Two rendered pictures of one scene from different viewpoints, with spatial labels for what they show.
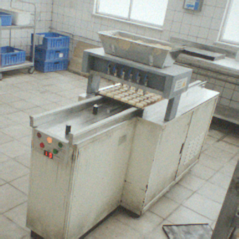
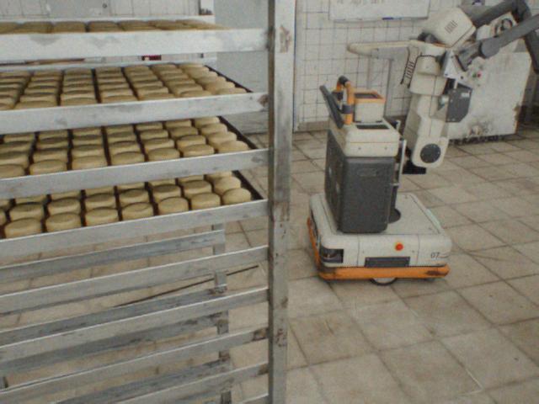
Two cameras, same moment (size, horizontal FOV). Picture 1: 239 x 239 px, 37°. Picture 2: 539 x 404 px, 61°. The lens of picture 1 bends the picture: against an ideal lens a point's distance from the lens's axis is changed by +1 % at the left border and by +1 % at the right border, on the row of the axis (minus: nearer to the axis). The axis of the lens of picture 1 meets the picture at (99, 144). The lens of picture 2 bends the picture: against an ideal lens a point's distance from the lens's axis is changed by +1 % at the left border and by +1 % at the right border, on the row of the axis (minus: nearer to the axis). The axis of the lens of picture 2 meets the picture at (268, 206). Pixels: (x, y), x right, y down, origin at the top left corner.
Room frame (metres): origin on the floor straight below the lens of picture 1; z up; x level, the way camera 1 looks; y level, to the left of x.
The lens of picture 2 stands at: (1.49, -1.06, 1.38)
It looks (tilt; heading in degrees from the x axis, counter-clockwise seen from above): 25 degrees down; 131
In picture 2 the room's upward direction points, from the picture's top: straight up
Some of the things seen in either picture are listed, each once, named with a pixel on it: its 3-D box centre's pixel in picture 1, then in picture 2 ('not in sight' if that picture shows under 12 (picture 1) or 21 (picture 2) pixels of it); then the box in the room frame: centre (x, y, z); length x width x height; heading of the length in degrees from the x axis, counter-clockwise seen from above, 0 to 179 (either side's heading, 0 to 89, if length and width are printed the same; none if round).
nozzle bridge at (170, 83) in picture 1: (132, 83); not in sight; (2.55, -0.17, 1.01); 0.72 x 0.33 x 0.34; 59
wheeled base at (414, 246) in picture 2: not in sight; (372, 231); (0.46, 1.05, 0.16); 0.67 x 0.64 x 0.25; 42
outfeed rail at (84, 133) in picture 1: (153, 103); not in sight; (2.57, -0.36, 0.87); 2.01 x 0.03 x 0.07; 149
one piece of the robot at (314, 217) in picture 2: not in sight; (315, 223); (0.23, 0.82, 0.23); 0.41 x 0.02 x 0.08; 132
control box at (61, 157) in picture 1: (50, 145); not in sight; (1.81, 0.27, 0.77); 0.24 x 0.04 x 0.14; 59
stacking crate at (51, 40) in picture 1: (50, 40); not in sight; (6.48, 1.15, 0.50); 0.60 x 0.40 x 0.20; 149
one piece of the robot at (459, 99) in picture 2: not in sight; (446, 94); (0.67, 1.25, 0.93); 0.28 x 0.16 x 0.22; 132
